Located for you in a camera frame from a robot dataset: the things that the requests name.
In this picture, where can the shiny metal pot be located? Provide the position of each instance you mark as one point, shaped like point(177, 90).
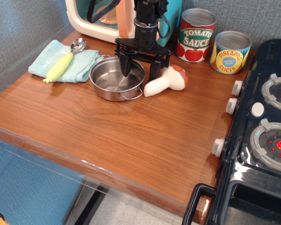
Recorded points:
point(111, 85)

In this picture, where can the dark blue toy stove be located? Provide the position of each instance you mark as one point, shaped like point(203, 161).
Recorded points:
point(248, 188)

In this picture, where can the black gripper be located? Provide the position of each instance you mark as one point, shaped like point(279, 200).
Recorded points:
point(142, 47)

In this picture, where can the teal folded cloth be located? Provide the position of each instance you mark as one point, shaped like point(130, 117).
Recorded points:
point(78, 69)

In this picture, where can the tomato sauce can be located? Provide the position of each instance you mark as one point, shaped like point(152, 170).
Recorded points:
point(196, 30)

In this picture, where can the teal toy microwave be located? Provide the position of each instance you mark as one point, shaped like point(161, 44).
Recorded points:
point(118, 23)

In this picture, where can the plush white brown mushroom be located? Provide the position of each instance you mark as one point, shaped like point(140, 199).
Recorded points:
point(173, 77)

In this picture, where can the spoon with yellow handle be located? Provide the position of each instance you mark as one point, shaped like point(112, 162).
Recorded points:
point(62, 64)

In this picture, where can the pineapple slices can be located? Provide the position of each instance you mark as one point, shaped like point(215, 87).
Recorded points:
point(230, 51)

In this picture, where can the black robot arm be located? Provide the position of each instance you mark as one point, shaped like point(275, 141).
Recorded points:
point(148, 11)

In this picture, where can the clear acrylic table guard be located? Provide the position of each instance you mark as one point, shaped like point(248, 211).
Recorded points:
point(140, 166)

